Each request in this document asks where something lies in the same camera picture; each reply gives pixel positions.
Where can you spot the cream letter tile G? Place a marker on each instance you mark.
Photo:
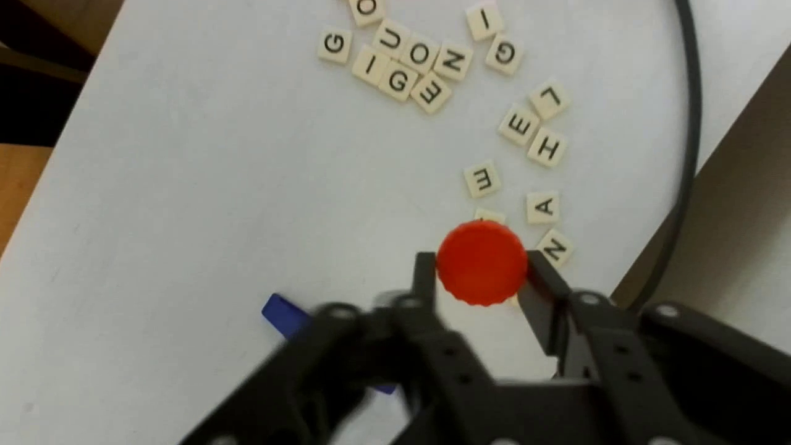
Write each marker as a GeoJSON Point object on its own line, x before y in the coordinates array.
{"type": "Point", "coordinates": [505, 53]}
{"type": "Point", "coordinates": [399, 80]}
{"type": "Point", "coordinates": [335, 46]}

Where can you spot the cream letter tile I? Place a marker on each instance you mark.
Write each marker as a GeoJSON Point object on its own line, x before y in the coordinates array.
{"type": "Point", "coordinates": [370, 64]}
{"type": "Point", "coordinates": [485, 20]}

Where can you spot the cream letter tile U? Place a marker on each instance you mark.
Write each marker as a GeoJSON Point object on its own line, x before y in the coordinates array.
{"type": "Point", "coordinates": [392, 37]}

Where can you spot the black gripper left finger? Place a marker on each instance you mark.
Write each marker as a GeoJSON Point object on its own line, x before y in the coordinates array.
{"type": "Point", "coordinates": [346, 386]}

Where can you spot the cream letter tile O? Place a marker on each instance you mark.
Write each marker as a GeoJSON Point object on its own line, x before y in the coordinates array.
{"type": "Point", "coordinates": [365, 10]}
{"type": "Point", "coordinates": [419, 53]}

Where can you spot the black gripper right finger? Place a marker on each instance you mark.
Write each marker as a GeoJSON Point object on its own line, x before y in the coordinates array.
{"type": "Point", "coordinates": [682, 386]}

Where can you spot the cream letter tile H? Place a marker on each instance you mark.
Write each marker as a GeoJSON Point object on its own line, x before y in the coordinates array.
{"type": "Point", "coordinates": [548, 149]}

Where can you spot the cream letter tile L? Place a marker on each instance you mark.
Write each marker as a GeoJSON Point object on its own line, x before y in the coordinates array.
{"type": "Point", "coordinates": [550, 99]}

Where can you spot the cream letter tile N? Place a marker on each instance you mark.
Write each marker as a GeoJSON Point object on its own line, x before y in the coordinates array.
{"type": "Point", "coordinates": [558, 245]}
{"type": "Point", "coordinates": [454, 59]}

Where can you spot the cream letter tile E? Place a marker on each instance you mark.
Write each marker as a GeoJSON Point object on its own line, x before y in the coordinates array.
{"type": "Point", "coordinates": [519, 123]}
{"type": "Point", "coordinates": [483, 178]}
{"type": "Point", "coordinates": [430, 93]}

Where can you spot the orange plastic disc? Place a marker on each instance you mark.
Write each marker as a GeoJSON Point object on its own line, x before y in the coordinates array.
{"type": "Point", "coordinates": [483, 263]}

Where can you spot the cream letter tile A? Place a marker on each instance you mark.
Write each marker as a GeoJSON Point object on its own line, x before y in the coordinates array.
{"type": "Point", "coordinates": [542, 208]}

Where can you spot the blue connect four grid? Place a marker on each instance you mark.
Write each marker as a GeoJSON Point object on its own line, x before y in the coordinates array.
{"type": "Point", "coordinates": [280, 314]}

